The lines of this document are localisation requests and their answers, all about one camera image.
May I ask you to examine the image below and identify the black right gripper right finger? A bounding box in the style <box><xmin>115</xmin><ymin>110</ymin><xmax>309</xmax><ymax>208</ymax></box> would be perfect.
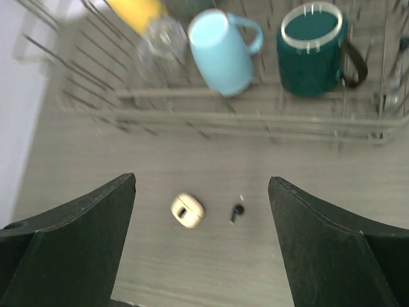
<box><xmin>268</xmin><ymin>177</ymin><xmax>408</xmax><ymax>306</ymax></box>

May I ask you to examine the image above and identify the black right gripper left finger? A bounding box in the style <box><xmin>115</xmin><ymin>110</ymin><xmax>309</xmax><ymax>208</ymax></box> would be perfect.
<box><xmin>1</xmin><ymin>173</ymin><xmax>136</xmax><ymax>306</ymax></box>

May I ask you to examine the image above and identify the black earbud alone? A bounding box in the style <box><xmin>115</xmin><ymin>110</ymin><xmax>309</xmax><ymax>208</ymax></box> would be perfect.
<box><xmin>229</xmin><ymin>203</ymin><xmax>245</xmax><ymax>224</ymax></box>

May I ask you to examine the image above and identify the beige earbud charging case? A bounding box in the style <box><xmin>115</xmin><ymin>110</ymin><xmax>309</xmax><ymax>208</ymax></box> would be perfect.
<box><xmin>171</xmin><ymin>193</ymin><xmax>205</xmax><ymax>229</ymax></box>

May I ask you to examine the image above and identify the dark teal mug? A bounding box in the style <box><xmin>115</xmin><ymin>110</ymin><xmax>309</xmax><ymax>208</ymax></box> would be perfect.
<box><xmin>277</xmin><ymin>1</ymin><xmax>368</xmax><ymax>97</ymax></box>

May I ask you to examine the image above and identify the clear glass cup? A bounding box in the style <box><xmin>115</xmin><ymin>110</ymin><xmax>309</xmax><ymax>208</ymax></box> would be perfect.
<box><xmin>135</xmin><ymin>15</ymin><xmax>187</xmax><ymax>84</ymax></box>

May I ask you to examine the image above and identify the light blue mug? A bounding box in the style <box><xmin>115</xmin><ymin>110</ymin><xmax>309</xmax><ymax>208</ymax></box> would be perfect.
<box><xmin>187</xmin><ymin>8</ymin><xmax>264</xmax><ymax>97</ymax></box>

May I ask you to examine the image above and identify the yellow cup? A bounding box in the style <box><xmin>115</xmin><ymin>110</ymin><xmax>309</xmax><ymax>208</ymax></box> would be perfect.
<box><xmin>108</xmin><ymin>0</ymin><xmax>169</xmax><ymax>35</ymax></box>

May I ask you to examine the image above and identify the grey-green mug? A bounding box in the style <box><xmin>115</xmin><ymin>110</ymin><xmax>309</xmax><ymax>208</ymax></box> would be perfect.
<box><xmin>165</xmin><ymin>0</ymin><xmax>219</xmax><ymax>16</ymax></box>

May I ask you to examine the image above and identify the grey wire dish rack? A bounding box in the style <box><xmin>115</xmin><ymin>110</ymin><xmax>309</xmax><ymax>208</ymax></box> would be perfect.
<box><xmin>12</xmin><ymin>0</ymin><xmax>409</xmax><ymax>151</ymax></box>

